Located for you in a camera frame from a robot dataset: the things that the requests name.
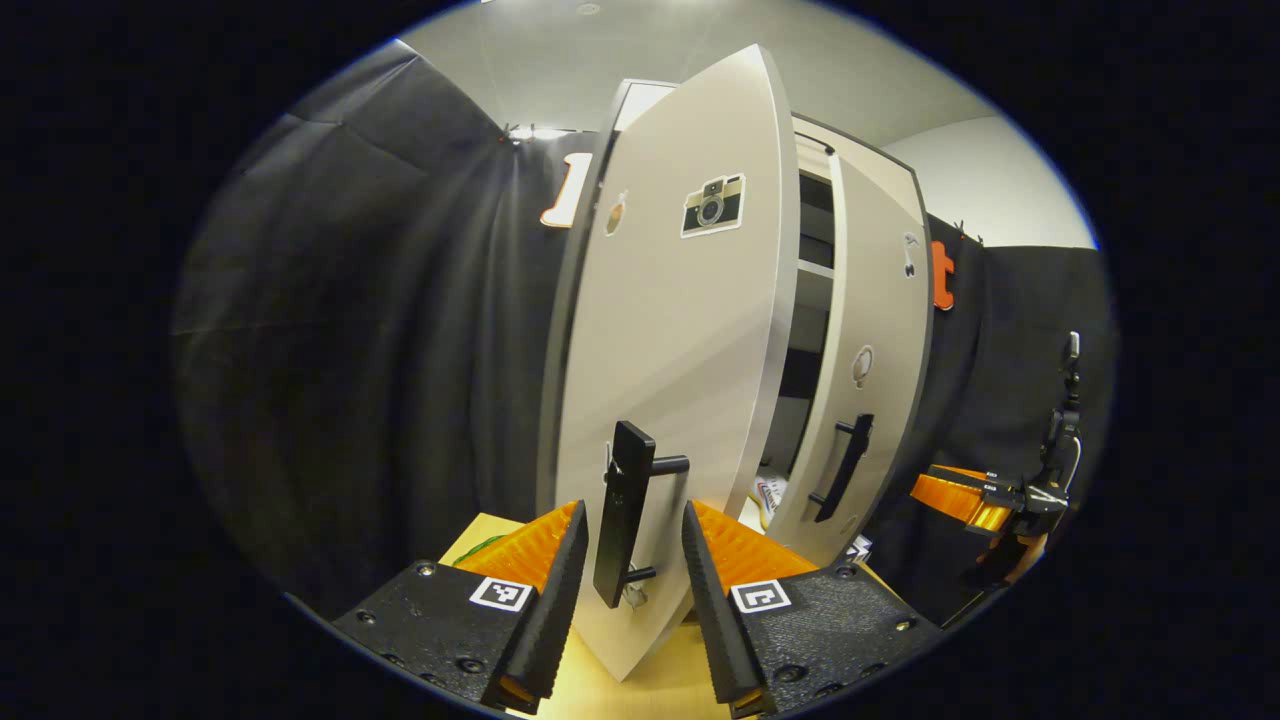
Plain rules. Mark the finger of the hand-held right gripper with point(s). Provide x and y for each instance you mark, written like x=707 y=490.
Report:
x=960 y=500
x=985 y=480

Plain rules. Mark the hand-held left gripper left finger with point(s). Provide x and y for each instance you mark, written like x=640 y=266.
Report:
x=555 y=620

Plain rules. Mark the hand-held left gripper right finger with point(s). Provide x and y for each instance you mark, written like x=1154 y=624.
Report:
x=715 y=620

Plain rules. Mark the white striped shoe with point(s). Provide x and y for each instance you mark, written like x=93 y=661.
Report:
x=772 y=498

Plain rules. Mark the white shoe cabinet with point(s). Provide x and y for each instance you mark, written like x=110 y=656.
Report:
x=805 y=375

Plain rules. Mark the white cabinet door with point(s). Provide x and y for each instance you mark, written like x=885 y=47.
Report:
x=660 y=350
x=880 y=300

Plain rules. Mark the white cabinet shelf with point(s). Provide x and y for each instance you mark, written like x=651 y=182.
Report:
x=815 y=270

